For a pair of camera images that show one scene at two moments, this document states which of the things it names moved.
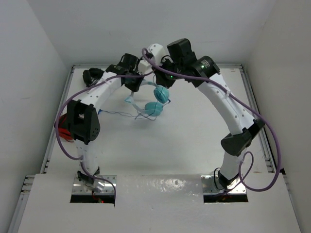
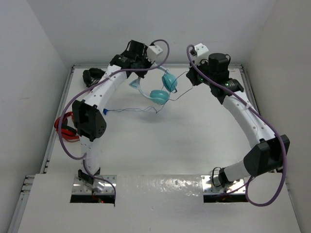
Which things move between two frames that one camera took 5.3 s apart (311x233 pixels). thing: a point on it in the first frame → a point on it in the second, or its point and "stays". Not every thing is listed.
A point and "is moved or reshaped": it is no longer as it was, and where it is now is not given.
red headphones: [63, 133] stays
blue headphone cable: [129, 114] → [104, 110]
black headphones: [92, 76] stays
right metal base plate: [209, 187] stays
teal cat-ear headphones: [161, 96] is moved or reshaped
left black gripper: [134, 88] → [147, 62]
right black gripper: [161, 79] → [192, 74]
